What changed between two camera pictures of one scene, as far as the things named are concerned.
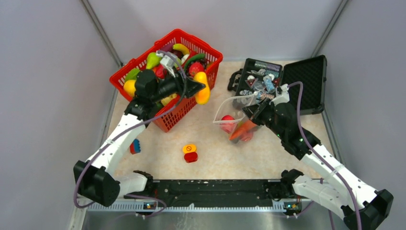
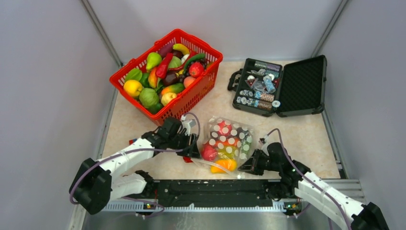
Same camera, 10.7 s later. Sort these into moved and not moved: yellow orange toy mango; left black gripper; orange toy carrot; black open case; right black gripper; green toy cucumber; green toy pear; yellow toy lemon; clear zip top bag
Moved: clear zip top bag; yellow orange toy mango; right black gripper; orange toy carrot; left black gripper
Not moved: yellow toy lemon; green toy cucumber; green toy pear; black open case
